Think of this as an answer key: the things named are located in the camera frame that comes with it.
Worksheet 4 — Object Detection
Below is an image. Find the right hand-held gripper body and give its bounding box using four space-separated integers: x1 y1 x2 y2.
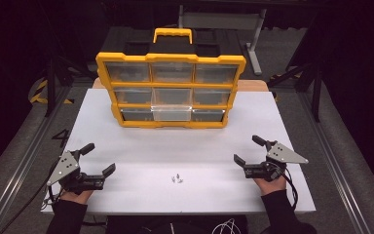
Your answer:
243 140 309 182

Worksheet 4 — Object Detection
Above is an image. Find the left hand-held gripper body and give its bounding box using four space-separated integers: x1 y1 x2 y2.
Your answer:
47 149 106 195

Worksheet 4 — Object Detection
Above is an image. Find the yellow black drawer organizer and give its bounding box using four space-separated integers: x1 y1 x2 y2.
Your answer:
95 27 247 130

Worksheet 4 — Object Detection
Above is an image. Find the person's left hand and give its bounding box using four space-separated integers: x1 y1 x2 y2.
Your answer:
59 190 94 205

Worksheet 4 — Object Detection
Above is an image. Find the person's right hand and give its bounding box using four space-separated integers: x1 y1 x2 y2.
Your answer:
254 176 287 197

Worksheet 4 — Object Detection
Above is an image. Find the black tripod stand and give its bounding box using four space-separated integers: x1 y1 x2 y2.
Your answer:
44 57 96 118
267 61 322 124

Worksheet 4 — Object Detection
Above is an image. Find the yellow black floor tape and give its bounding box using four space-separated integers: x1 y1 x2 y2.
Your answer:
28 78 76 105

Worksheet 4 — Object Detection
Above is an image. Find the person's dark clothing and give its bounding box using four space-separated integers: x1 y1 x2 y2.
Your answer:
105 214 249 234

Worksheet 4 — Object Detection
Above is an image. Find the grey metal stand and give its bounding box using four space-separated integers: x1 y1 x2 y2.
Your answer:
177 4 267 76

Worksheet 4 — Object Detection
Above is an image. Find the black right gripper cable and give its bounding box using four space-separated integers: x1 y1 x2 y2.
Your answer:
272 161 300 210

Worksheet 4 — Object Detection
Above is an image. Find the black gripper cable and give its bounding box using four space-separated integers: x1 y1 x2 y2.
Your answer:
272 161 300 210
0 159 64 234

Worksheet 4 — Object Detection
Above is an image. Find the aluminium floor rail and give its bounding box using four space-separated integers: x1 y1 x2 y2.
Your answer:
296 91 374 234
0 87 73 234

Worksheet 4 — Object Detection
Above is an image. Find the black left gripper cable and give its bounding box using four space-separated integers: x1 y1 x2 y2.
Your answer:
0 159 64 234

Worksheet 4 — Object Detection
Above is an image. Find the thin white cable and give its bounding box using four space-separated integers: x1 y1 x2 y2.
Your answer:
211 217 243 234

